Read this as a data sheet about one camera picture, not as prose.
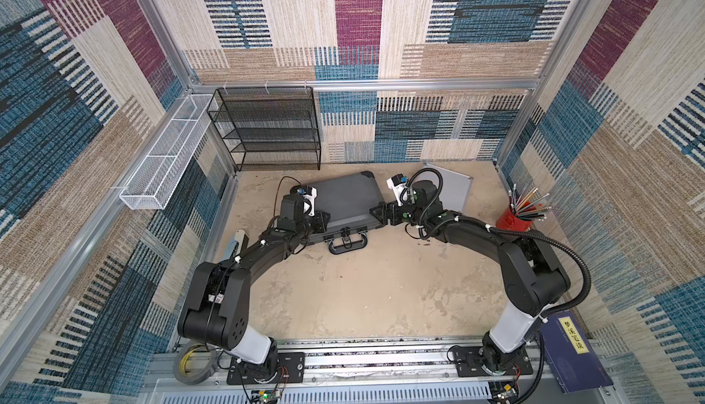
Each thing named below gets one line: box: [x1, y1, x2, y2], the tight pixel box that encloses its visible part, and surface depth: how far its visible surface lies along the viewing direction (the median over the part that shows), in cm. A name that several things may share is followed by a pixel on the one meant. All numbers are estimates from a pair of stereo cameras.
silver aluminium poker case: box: [420, 162, 474, 213], surface depth 110 cm
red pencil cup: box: [495, 204, 534, 232], surface depth 95 cm
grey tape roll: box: [173, 342, 217, 385], surface depth 74 cm
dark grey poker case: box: [304, 170, 385, 255], surface depth 98 cm
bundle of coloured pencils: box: [507, 183, 552, 222], surface depth 96 cm
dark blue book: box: [539, 310, 615, 394], surface depth 76 cm
